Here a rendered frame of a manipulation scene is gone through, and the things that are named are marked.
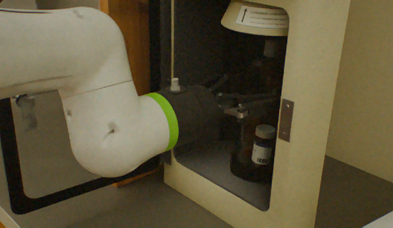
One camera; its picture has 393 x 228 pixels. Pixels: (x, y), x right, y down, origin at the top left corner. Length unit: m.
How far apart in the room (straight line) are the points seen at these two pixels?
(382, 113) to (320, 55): 0.45
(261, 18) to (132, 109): 0.27
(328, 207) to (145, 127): 0.51
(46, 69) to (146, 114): 0.17
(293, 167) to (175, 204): 0.30
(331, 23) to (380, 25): 0.39
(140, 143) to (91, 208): 0.38
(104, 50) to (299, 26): 0.28
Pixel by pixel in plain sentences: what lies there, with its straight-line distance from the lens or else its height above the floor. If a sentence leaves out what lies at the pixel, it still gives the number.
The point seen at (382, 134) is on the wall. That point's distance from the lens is 1.15.
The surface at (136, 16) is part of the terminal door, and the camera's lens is 0.84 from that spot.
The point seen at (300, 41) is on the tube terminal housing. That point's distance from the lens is 0.68.
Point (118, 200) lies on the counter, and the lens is 0.98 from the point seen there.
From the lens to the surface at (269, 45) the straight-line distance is 0.84.
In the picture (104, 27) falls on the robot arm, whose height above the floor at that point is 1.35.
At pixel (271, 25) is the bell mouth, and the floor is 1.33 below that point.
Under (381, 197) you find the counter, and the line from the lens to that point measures 1.08.
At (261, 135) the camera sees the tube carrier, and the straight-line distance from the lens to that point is 0.85.
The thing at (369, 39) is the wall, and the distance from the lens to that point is 1.11.
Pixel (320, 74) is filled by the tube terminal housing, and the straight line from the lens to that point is 0.74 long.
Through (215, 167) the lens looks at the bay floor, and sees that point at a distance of 0.94.
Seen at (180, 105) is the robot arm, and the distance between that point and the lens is 0.67.
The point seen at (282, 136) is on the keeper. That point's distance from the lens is 0.73.
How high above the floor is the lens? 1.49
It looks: 23 degrees down
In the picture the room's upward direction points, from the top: 2 degrees clockwise
